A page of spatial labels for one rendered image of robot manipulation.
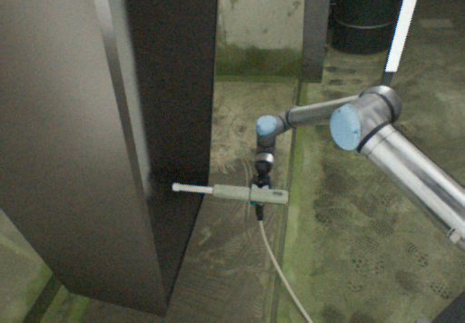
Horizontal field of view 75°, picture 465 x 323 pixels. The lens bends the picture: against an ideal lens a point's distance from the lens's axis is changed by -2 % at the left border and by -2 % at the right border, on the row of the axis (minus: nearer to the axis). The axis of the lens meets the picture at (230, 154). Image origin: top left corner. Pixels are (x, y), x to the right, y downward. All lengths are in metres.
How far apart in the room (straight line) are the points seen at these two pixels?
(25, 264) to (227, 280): 0.97
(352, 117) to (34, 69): 0.70
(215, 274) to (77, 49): 1.42
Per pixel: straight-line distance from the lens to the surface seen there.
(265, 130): 1.35
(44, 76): 0.45
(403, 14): 1.80
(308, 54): 2.78
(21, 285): 1.82
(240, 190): 1.26
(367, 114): 0.89
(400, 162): 0.85
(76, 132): 0.49
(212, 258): 1.71
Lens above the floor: 1.55
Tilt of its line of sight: 44 degrees down
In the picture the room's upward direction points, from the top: 9 degrees counter-clockwise
